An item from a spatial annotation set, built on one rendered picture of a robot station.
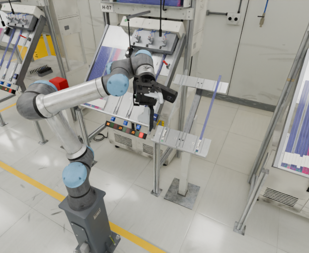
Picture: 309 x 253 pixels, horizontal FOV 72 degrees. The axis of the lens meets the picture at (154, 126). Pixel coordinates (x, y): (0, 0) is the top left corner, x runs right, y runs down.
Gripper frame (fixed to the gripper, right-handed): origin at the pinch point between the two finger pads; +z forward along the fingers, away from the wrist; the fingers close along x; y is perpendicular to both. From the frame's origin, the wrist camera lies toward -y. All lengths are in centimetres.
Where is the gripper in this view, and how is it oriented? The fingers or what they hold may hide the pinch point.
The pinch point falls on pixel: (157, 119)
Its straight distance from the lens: 72.7
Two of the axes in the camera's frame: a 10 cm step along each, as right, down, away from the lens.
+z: 1.1, 8.0, -5.9
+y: -9.6, -0.7, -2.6
